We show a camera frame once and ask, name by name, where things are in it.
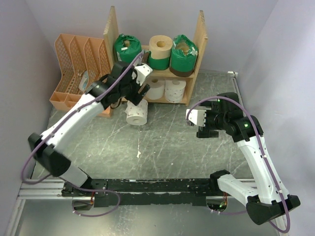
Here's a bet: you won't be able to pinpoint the white paper roll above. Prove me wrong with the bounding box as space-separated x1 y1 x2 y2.
164 79 186 103
125 99 148 126
146 78 165 100

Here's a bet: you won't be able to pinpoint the items in organizer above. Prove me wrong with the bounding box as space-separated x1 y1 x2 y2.
78 70 95 94

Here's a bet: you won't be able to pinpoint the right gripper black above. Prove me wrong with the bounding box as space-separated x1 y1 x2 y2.
196 100 228 137

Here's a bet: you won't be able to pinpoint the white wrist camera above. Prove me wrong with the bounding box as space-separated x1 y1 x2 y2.
134 63 153 86
186 109 206 127

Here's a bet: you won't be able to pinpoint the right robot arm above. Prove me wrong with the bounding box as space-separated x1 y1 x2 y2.
186 92 300 225

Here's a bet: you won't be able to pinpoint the aluminium frame rail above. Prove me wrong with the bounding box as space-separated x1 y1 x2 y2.
7 71 288 236

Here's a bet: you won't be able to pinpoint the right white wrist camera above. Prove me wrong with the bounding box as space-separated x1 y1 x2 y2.
186 109 206 127

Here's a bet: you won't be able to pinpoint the orange file organizer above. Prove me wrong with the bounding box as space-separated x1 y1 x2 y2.
50 34 112 112

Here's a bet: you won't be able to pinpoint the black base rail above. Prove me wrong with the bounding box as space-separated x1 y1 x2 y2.
62 170 230 207

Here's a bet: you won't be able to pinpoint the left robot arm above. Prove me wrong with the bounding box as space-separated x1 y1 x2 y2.
28 61 153 196

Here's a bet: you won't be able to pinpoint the green brown roll torn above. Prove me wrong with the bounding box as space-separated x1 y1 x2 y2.
169 34 199 77

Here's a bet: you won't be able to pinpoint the brown green paper roll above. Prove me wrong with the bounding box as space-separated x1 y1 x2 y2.
142 35 173 70

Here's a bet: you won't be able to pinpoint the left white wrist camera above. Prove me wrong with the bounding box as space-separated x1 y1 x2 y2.
134 63 153 86

